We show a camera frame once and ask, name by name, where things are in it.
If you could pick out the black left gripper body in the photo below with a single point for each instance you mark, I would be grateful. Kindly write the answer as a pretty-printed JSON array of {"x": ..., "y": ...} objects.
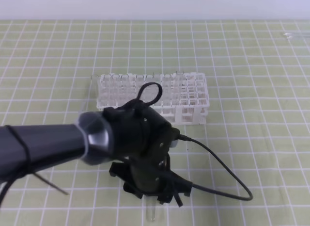
[{"x": 151, "y": 175}]

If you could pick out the clear glass test tube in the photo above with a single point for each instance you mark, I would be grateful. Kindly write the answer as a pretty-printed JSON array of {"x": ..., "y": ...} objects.
[{"x": 150, "y": 208}]

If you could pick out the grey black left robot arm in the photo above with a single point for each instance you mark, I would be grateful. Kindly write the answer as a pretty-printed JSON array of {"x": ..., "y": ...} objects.
[{"x": 134, "y": 138}]

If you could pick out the white plastic test tube rack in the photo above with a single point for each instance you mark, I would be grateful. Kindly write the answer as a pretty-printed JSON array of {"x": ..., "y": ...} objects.
[{"x": 114, "y": 90}]

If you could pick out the test tube in rack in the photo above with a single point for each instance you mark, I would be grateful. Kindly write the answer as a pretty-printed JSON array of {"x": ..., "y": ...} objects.
[
  {"x": 167, "y": 93},
  {"x": 180, "y": 95}
]

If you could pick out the green checkered tablecloth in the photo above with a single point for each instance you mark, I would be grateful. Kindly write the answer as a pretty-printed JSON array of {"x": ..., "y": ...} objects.
[{"x": 258, "y": 123}]

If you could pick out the clear spare glass tube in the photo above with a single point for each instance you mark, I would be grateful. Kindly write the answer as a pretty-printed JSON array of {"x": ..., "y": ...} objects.
[{"x": 296, "y": 35}]

